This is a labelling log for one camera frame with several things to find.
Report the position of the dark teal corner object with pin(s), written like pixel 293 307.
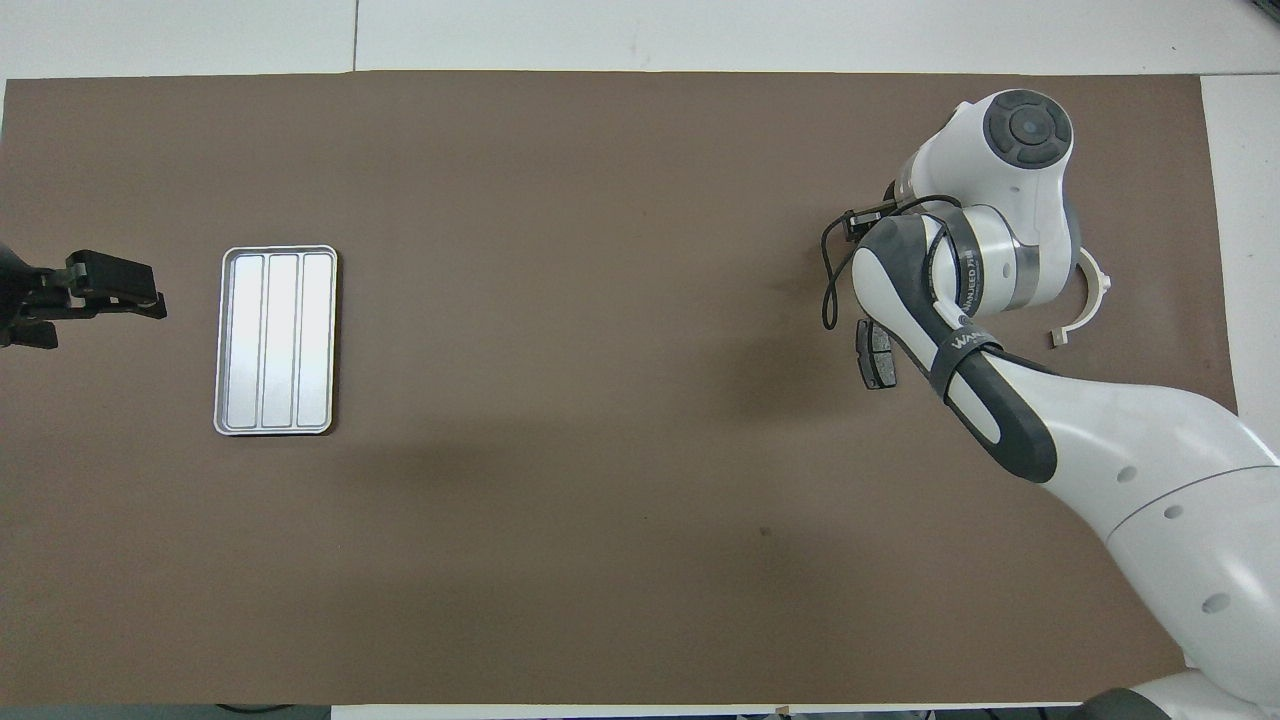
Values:
pixel 1270 5

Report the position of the brown table mat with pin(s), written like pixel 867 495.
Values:
pixel 600 200

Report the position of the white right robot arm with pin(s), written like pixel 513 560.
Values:
pixel 1150 450

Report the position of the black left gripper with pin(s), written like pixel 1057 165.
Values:
pixel 25 305

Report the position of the dark grey brake pad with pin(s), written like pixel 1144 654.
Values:
pixel 875 365

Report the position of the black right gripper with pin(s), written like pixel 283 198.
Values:
pixel 892 212

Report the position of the silver metal tray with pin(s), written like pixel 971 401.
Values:
pixel 280 340

